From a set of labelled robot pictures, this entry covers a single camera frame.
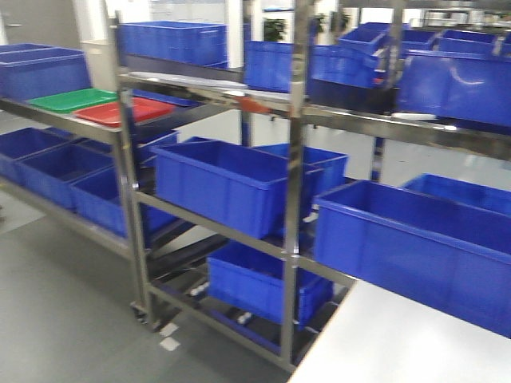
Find large blue plastic crate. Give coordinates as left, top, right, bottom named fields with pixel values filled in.
left=150, top=139, right=324, bottom=240

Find stainless steel shelving rack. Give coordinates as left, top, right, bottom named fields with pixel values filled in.
left=103, top=1, right=510, bottom=371

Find blue crate bottom shelf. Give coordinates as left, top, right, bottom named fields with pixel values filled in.
left=207, top=241, right=334, bottom=329

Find blue crate shelf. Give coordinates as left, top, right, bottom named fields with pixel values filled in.
left=207, top=241, right=334, bottom=329
left=120, top=21, right=228, bottom=68
left=314, top=180, right=510, bottom=336

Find red plastic tray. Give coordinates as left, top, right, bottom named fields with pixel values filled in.
left=73, top=97, right=176, bottom=128

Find blue crate top shelf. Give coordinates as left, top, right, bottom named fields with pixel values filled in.
left=120, top=21, right=228, bottom=68

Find green plastic tray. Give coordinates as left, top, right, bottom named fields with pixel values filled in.
left=27, top=88, right=117, bottom=114

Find blue crate right shelf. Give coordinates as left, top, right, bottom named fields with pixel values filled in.
left=314, top=180, right=510, bottom=336

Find blue crate upper left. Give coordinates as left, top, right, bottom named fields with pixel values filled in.
left=1, top=47, right=92, bottom=101

